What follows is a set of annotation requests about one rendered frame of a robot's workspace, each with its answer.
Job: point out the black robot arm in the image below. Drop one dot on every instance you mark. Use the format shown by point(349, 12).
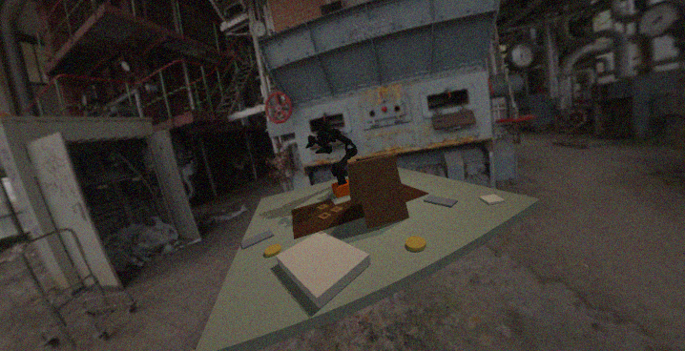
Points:
point(338, 168)

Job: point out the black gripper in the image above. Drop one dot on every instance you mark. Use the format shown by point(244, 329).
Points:
point(325, 147)

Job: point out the yellow flat disc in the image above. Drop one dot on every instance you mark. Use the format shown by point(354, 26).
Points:
point(415, 243)
point(272, 250)

